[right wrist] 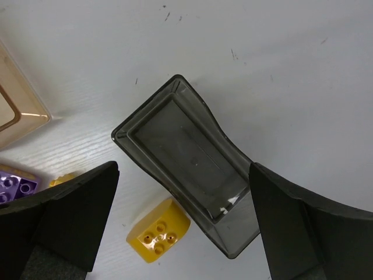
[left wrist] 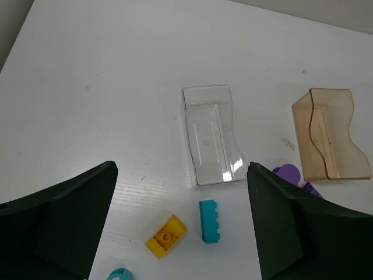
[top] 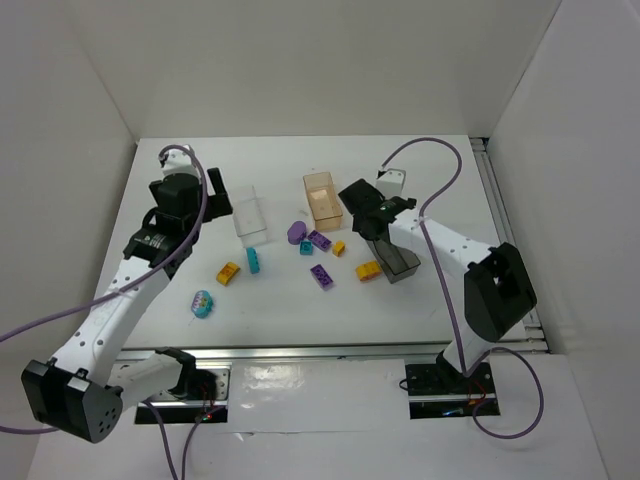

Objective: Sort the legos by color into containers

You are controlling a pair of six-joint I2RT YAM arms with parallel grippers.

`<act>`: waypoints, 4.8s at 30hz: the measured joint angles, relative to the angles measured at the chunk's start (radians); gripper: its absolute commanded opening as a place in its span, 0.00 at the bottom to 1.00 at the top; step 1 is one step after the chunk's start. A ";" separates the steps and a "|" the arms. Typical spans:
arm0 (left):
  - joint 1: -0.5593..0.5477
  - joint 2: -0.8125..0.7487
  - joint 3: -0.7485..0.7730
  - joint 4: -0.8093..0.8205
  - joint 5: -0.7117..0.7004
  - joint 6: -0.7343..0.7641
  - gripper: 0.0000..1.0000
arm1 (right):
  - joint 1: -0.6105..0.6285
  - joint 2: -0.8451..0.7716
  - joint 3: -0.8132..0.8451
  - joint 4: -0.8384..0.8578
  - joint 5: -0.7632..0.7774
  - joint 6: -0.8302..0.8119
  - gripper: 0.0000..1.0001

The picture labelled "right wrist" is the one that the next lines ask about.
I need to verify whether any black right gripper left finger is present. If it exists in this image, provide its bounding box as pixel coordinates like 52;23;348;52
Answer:
1;161;119;279

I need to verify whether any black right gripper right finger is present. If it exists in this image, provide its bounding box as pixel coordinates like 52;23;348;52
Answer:
249;163;372;279

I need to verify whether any purple lego brick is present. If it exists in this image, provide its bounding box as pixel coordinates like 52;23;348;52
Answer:
0;164;41;204

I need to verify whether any yellow oval lego piece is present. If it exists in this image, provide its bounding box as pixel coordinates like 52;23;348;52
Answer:
48;172;78;188

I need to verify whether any yellow rounded lego brick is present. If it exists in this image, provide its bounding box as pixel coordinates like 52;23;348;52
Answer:
126;198;191;263

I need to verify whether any orange translucent plastic container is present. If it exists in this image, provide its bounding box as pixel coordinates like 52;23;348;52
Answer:
1;45;51;149

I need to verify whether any dark smoky plastic container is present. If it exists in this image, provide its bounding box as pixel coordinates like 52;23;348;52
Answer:
111;74;259;259

